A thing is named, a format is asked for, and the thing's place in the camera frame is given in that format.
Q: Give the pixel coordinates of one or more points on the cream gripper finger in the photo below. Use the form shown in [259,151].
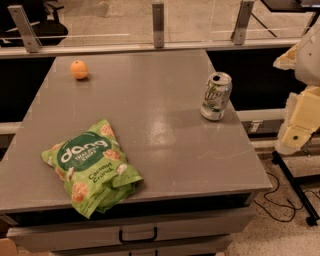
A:
[302,119]
[287,60]

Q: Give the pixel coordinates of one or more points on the orange fruit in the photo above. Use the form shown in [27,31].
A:
[79,69]

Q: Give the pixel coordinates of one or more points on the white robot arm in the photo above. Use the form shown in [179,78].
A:
[307,66]

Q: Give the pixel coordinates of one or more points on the green rice chip bag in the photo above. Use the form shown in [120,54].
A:
[95,172]

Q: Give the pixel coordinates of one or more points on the dark desk in background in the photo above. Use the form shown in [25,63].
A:
[281,19]

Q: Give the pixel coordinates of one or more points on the black stand base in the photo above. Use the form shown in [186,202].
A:
[314,218]

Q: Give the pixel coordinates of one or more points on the silver green soda can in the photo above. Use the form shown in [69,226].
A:
[216,97]

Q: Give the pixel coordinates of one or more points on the black office chair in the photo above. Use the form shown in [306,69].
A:
[43,18]

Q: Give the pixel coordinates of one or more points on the right metal railing bracket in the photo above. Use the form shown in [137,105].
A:
[239,33]

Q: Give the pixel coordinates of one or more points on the metal railing bracket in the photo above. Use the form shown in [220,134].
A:
[31,43]
[239,33]
[158,24]

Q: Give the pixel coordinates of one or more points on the middle metal railing bracket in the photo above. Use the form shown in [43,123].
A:
[158,24]

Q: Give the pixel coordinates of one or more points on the left metal railing bracket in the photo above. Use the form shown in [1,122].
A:
[31,43]

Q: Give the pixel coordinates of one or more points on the grey drawer with black handle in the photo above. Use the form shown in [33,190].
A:
[126,231]

